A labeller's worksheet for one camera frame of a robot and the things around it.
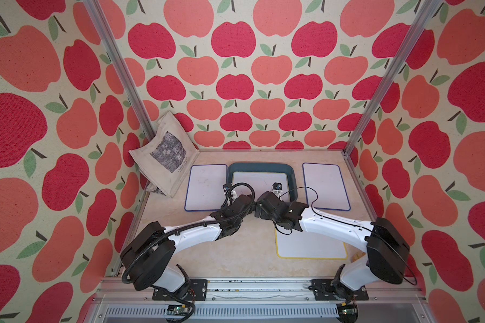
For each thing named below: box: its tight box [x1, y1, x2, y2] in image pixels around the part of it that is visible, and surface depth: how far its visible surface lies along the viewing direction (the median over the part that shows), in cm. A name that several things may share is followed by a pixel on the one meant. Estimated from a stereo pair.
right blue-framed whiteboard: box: [302, 162, 351, 212], surface depth 110 cm
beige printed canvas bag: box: [128, 111, 201, 198], surface depth 105 cm
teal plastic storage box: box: [226, 162, 298, 202], surface depth 111 cm
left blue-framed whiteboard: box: [184, 164, 228, 212], surface depth 109 cm
